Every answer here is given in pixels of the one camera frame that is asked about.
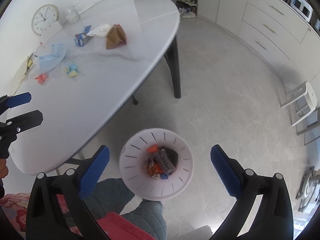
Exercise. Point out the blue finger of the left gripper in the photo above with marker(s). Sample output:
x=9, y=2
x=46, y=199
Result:
x=18, y=99

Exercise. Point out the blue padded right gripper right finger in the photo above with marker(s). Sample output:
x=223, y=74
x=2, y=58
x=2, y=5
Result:
x=229, y=170

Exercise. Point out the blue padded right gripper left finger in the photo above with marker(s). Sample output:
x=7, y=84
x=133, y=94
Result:
x=91, y=170

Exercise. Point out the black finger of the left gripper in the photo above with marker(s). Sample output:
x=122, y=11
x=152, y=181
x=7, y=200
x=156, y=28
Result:
x=25, y=121

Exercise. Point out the small orange red wrapper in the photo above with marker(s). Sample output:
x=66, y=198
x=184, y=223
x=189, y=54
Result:
x=41, y=79

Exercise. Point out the light blue plastic bag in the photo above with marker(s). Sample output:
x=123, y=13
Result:
x=50, y=61

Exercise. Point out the yellow blue wrapper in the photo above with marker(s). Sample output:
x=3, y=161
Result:
x=71, y=70

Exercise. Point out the red snack packet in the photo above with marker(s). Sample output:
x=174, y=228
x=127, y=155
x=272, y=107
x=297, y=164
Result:
x=153, y=149

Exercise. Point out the blue silver snack wrapper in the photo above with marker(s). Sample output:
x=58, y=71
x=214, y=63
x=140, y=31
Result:
x=81, y=39

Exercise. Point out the white tissue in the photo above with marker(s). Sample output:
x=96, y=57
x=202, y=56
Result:
x=101, y=31

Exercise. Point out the brown paper bag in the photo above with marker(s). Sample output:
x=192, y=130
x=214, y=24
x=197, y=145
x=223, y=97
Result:
x=115, y=37

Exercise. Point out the white plastic trash bin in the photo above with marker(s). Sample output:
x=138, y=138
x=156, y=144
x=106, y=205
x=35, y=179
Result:
x=140, y=170

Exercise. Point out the open yellowed notebook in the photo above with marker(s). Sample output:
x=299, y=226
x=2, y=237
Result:
x=21, y=74

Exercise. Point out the red floral cushion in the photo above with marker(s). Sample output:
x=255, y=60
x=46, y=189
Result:
x=34, y=216

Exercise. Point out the white oval marble table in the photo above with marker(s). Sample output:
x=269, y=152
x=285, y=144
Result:
x=75, y=108

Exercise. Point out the metal fan base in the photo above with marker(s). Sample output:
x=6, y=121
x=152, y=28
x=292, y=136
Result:
x=307, y=189

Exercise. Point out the white small card box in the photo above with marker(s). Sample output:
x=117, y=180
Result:
x=50, y=32

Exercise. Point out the clear glass mug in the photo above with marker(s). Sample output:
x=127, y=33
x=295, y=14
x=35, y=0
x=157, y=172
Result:
x=72, y=15

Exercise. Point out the white step stool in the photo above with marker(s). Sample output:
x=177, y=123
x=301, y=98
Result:
x=305, y=100

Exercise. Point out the white drawer cabinet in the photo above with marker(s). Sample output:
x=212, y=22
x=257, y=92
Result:
x=274, y=30

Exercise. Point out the shoes in cabinet niche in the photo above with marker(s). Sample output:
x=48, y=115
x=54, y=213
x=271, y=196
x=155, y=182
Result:
x=187, y=8

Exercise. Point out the white countertop appliance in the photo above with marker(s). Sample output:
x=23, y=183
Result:
x=303, y=8

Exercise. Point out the round white wall clock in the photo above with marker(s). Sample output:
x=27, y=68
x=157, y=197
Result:
x=44, y=18

